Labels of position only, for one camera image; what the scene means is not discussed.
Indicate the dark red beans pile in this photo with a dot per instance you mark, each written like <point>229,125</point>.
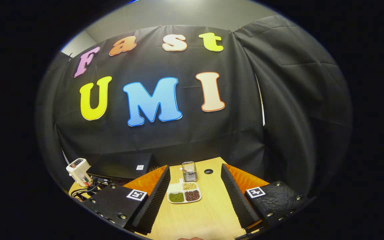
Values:
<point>192,195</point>

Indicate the green mung beans pile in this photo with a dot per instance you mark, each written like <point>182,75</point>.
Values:
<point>176,197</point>

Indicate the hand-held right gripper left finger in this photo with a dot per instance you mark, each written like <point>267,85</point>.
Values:
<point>155,203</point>

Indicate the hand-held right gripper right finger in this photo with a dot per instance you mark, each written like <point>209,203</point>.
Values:
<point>238,200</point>

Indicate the white plastic device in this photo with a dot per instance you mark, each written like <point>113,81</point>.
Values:
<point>78,170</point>

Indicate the black electric oven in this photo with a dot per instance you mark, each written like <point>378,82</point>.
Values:
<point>122,165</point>

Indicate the black table grommet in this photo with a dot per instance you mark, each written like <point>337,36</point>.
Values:
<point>208,171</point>

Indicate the yellow soybeans pile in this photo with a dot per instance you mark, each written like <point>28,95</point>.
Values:
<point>190,186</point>

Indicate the white divided tray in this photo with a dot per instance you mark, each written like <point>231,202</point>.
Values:
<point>175,188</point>

